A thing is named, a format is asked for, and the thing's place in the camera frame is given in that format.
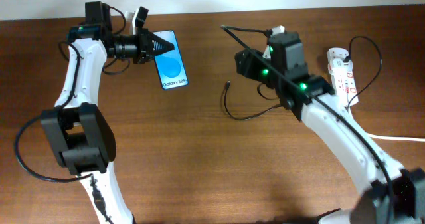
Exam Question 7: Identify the white power strip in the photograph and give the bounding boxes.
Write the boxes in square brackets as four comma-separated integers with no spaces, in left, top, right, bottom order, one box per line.
[327,47,359,107]

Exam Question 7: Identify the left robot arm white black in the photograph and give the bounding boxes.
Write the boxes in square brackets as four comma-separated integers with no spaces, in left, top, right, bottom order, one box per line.
[41,23,175,223]

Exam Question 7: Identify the black USB charging cable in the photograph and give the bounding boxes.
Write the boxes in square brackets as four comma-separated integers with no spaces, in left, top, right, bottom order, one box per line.
[223,35,383,121]

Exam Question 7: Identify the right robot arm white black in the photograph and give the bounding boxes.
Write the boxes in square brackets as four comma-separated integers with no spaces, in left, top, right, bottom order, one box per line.
[235,32,424,224]

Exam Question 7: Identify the white USB charger adapter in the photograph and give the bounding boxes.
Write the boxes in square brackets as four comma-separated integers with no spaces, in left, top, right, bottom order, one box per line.
[328,58,353,75]

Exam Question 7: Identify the white power strip cord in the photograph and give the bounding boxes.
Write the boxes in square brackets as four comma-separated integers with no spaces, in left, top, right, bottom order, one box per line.
[346,106,425,143]

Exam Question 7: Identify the blue screen smartphone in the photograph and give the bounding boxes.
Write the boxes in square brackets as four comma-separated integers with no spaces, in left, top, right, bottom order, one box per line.
[154,30,189,90]

